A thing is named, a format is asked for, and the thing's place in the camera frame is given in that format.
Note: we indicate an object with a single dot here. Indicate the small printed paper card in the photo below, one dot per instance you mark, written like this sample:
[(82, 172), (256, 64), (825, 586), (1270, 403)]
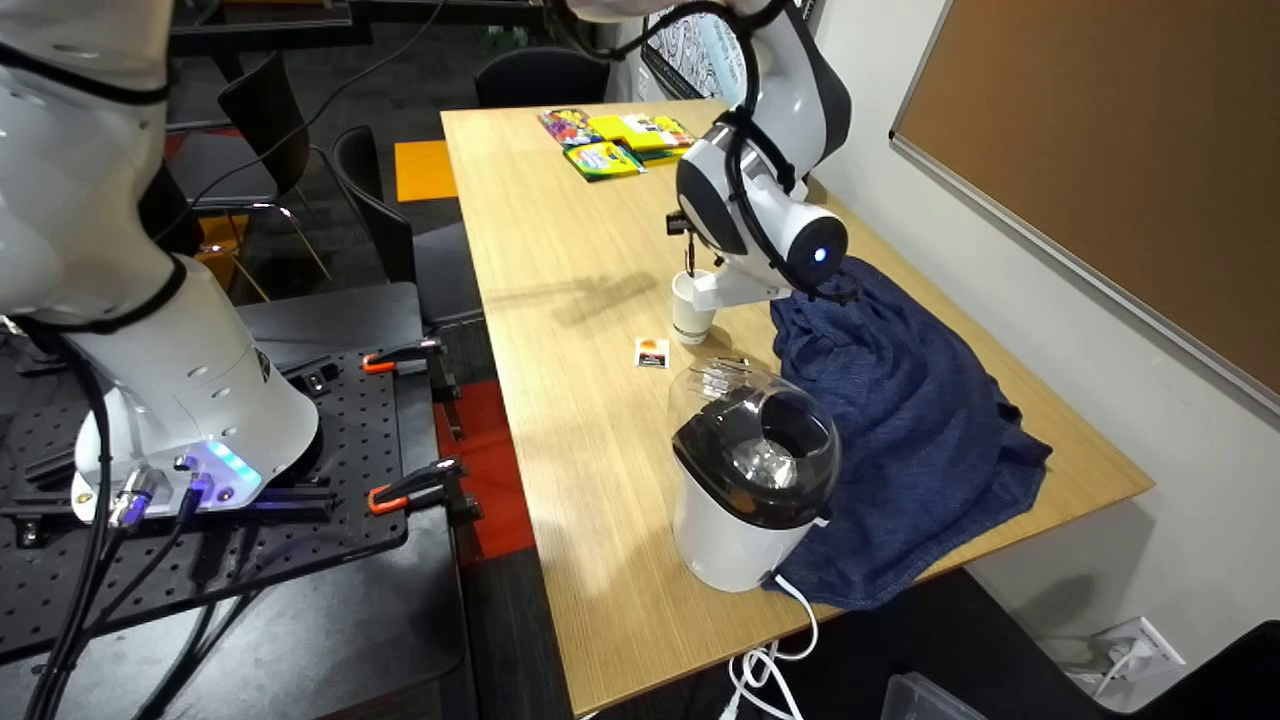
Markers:
[(652, 354)]

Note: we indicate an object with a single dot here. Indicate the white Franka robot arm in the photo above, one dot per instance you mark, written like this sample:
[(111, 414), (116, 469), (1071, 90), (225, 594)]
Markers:
[(773, 162)]

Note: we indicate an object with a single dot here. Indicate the colourful printed small box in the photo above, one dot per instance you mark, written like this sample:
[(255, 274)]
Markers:
[(564, 125)]

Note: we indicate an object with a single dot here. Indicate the brown cork notice board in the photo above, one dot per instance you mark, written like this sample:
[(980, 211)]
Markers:
[(1145, 144)]

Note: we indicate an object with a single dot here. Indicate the black office chair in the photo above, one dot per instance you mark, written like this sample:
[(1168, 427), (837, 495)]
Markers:
[(402, 227), (530, 76), (265, 123)]

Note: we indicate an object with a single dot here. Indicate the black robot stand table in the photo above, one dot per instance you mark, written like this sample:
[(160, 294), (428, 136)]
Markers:
[(344, 626)]

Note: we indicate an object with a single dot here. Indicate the grey plastic bin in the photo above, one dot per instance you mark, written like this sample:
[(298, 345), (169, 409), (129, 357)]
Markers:
[(932, 703)]

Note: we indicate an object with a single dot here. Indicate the dark blue towel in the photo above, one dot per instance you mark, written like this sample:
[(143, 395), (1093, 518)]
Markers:
[(907, 427)]

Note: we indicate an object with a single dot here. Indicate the white paper cup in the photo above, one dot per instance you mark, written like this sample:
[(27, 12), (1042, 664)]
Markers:
[(694, 311)]

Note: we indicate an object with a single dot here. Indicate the black perforated mounting board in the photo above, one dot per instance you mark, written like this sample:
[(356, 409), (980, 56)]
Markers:
[(200, 535)]

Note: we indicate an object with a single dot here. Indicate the yellow crayon box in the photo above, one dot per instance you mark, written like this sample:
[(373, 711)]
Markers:
[(635, 129)]

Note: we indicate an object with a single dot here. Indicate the orange black bar clamp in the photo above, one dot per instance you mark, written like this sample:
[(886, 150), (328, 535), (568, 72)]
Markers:
[(402, 357), (413, 488)]

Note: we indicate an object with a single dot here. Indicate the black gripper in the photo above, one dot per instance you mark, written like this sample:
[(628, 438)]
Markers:
[(684, 243)]

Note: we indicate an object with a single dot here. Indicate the clear plastic storage box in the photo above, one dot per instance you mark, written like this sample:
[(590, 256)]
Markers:
[(1112, 657)]

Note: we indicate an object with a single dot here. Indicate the green crayon box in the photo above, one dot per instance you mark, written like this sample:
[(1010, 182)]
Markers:
[(606, 156)]

